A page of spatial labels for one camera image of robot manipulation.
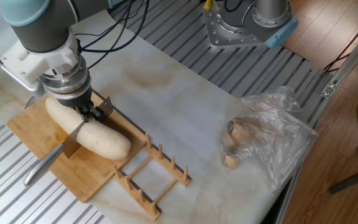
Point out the wooden peg rack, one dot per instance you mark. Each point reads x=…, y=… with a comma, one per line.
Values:
x=166, y=169

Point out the black furniture leg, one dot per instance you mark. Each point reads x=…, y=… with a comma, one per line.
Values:
x=353, y=180

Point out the yellow connector clip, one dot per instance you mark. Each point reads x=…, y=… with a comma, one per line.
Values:
x=207, y=4

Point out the aluminium frame post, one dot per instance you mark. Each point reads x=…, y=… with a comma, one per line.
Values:
x=353, y=59

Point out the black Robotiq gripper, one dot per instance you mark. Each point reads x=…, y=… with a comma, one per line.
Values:
x=78, y=100

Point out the steel cleaver knife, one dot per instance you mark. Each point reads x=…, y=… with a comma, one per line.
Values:
x=45, y=163

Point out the clear plastic bag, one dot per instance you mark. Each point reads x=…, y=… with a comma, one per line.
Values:
x=278, y=146

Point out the wooden cutting board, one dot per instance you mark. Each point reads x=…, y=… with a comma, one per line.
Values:
x=82, y=175

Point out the brown mushroom with dark cap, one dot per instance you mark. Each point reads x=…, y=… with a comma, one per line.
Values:
x=239, y=130

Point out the pale brown mushroom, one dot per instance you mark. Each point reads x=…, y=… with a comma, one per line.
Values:
x=230, y=161

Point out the marble pattern table mat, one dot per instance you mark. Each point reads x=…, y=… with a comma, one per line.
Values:
x=182, y=109

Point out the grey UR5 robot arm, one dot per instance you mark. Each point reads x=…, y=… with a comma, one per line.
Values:
x=42, y=31

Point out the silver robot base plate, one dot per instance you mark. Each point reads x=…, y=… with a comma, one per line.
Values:
x=225, y=37

